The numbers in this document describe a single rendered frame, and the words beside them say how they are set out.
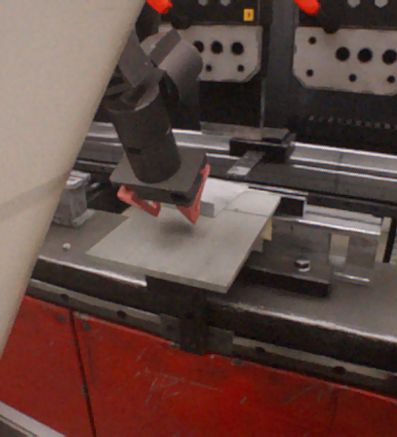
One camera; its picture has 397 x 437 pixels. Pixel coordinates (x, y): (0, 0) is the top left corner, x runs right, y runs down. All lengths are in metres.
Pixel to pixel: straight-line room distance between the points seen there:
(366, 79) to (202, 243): 0.30
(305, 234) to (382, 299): 0.16
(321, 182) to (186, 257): 0.49
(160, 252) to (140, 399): 0.43
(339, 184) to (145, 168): 0.55
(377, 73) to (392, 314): 0.34
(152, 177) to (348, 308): 0.35
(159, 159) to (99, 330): 0.43
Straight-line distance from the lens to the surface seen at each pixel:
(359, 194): 0.94
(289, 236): 0.70
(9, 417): 0.31
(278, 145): 0.88
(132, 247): 0.54
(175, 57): 0.48
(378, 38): 0.60
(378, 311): 0.68
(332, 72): 0.61
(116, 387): 0.91
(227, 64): 0.64
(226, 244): 0.54
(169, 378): 0.81
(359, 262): 0.71
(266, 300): 0.66
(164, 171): 0.48
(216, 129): 0.71
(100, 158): 1.13
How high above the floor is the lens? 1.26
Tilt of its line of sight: 26 degrees down
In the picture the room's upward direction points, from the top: straight up
